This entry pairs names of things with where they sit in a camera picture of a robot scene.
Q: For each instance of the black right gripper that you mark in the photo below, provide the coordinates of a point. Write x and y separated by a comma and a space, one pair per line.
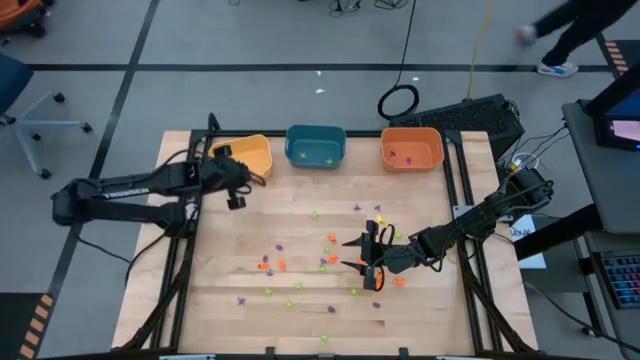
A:
400, 257

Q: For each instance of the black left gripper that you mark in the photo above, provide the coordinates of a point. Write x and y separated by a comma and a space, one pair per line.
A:
225, 172

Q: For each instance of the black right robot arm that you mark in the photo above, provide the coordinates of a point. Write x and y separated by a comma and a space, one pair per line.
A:
480, 220

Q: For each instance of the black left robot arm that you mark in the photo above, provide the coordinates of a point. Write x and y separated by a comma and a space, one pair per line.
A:
125, 212

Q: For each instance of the yellow plastic bin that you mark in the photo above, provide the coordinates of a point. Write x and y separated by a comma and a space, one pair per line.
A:
255, 155

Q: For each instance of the teal plastic bin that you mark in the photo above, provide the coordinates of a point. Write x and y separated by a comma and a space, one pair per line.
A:
315, 147

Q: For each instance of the orange plastic bin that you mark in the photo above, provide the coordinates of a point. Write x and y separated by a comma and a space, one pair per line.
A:
412, 150

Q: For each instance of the white paper label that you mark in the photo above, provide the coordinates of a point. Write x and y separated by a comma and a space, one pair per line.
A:
522, 232

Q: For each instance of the white power strip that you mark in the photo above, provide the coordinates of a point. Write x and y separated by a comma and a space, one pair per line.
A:
515, 169

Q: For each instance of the black desk support bar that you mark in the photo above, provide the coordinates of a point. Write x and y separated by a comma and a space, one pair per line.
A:
560, 232

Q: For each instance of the blue office chair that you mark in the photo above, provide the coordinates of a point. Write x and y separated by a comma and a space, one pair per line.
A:
10, 75

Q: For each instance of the hazard striped floor mat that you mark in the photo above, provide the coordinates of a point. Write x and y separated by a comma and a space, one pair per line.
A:
617, 55
35, 325

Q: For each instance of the grey side desk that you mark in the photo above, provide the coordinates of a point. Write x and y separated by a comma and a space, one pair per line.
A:
600, 190

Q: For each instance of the grey keyboard desk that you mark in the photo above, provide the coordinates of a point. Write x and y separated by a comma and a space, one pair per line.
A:
600, 325

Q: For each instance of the orange office chair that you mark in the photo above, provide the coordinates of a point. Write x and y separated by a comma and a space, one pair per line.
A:
17, 12

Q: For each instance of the backlit keyboard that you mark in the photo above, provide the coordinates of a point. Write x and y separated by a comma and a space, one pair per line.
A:
622, 277

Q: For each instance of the black monitor screen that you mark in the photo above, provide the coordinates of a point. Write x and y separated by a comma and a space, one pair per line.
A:
617, 120

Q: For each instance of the person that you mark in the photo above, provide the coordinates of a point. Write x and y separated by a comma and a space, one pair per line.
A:
575, 25

